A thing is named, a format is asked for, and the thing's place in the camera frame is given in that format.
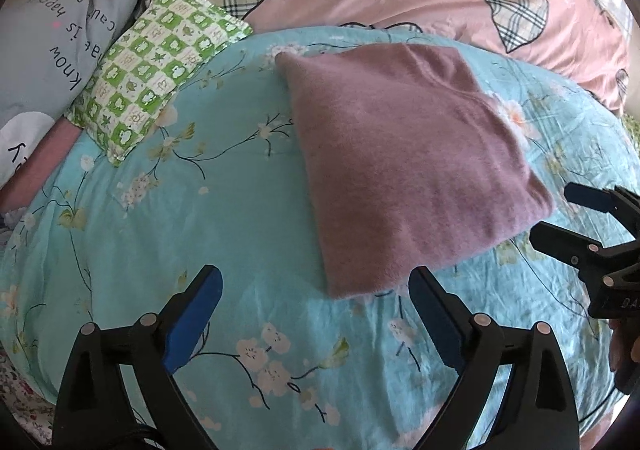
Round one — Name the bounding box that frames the green checkered pillow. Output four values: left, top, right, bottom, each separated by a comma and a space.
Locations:
63, 0, 255, 168

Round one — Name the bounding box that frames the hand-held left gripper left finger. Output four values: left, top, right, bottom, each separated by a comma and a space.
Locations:
55, 265, 224, 450

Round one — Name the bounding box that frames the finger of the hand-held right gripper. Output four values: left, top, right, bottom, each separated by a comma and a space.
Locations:
529, 221, 632, 282
563, 182, 640, 218

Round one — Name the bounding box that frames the floral patterned sheet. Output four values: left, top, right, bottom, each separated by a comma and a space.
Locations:
0, 344, 57, 445

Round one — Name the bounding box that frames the pink bed sheet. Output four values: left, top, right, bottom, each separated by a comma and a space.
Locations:
0, 119, 84, 211

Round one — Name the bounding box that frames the grey lettered pillow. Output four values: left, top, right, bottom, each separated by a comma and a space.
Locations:
0, 0, 147, 182

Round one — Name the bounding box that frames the blue floral blanket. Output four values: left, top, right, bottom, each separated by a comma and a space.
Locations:
0, 25, 640, 450

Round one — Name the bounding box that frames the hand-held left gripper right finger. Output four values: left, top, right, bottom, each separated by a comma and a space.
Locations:
408, 266, 581, 450

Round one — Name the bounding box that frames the purple knit garment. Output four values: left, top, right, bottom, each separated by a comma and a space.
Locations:
275, 43, 558, 301

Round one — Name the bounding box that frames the person's right hand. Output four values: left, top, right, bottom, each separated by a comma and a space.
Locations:
609, 317, 640, 393

